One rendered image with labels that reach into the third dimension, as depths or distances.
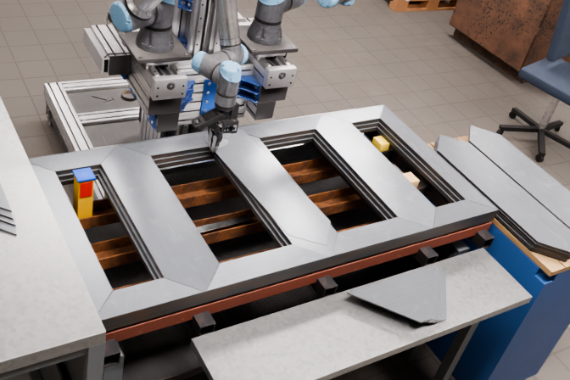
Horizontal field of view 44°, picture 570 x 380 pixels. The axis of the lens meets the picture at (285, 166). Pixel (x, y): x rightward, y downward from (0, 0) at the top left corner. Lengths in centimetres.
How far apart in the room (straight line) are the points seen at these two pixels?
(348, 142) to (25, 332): 157
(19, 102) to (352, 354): 279
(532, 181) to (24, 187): 198
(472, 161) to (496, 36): 301
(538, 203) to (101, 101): 235
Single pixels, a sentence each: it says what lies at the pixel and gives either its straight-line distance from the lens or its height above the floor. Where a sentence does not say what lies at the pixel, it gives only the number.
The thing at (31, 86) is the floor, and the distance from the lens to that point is 454.
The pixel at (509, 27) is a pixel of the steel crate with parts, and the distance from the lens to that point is 589.
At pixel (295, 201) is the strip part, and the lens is 248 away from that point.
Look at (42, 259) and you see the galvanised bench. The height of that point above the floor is 105.
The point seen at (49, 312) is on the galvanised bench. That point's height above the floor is 105.
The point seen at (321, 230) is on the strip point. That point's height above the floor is 87.
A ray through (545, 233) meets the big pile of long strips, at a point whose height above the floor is 85.
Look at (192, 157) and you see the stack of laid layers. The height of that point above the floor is 83.
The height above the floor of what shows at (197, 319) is 77.
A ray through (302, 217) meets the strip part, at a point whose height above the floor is 87.
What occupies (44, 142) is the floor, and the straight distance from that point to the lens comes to 407.
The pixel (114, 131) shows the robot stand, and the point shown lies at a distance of 381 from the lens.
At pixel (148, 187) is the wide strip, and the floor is 87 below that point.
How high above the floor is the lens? 240
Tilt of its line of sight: 36 degrees down
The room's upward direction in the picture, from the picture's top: 14 degrees clockwise
